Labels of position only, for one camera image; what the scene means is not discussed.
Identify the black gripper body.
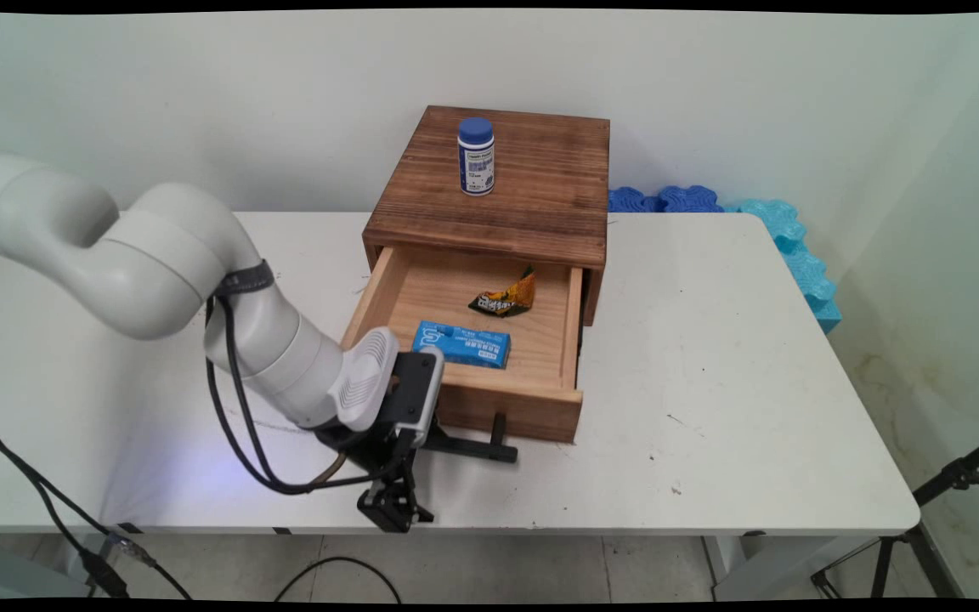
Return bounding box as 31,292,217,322
314,420,433,496

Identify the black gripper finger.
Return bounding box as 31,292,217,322
357,481,400,535
394,473,436,533

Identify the wooden drawer with black handle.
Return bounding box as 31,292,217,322
340,245,586,465

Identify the blue rectangular carton box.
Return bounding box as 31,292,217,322
410,320,513,370

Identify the orange black snack packet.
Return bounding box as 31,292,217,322
467,265,538,319

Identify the brown wooden drawer cabinet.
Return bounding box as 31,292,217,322
361,105,611,327

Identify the white bottle with blue cap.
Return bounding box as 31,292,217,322
457,117,495,197

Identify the dark blue foam mat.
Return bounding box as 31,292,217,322
608,185,725,214

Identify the cyan foam mat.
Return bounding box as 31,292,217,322
722,198,844,335

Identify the black tripod stand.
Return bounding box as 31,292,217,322
810,428,979,601

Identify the black floor cable loop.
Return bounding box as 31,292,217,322
274,556,404,604

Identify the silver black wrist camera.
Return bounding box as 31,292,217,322
377,345,446,448

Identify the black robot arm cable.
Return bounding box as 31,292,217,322
204,293,416,496

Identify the black cable with connector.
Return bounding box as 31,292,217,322
0,405,193,601

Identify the white table leg frame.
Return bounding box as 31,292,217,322
700,532,881,601

